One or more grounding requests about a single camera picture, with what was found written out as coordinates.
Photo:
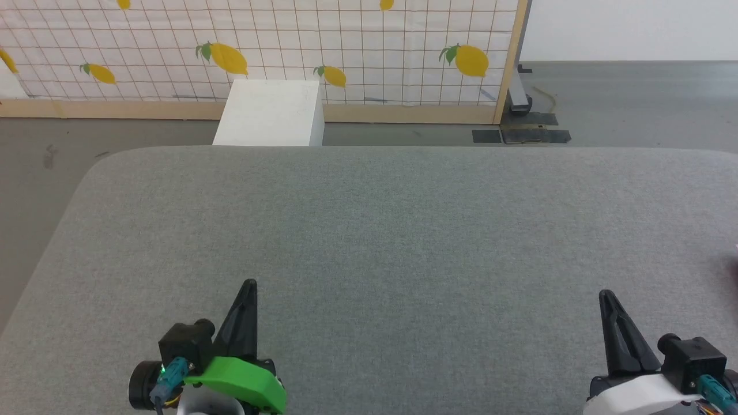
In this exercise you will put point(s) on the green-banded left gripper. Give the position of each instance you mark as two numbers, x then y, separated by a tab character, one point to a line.
236	383

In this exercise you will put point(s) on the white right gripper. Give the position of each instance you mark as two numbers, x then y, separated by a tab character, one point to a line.
640	397

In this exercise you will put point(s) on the white box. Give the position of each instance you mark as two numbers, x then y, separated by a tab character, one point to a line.
271	112

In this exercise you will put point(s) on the long black floor mat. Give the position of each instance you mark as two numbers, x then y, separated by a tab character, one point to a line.
536	136

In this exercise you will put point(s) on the black floor mat under stand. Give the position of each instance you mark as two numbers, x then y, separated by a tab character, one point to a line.
533	119

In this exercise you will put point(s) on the small black floor mat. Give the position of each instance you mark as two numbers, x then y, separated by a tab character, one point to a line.
486	136

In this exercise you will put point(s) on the metal stand foot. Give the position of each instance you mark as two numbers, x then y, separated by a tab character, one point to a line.
519	95

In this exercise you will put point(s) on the lemon-print wood-framed screen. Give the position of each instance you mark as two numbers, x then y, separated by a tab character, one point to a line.
346	34

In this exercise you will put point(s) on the white block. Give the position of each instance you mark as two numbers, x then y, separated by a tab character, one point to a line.
10	83

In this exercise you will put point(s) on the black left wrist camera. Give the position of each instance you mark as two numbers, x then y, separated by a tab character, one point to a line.
179	351

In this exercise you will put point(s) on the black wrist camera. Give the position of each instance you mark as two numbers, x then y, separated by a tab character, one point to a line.
179	351
695	363

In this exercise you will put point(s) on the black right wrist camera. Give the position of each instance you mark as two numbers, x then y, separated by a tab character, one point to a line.
695	363

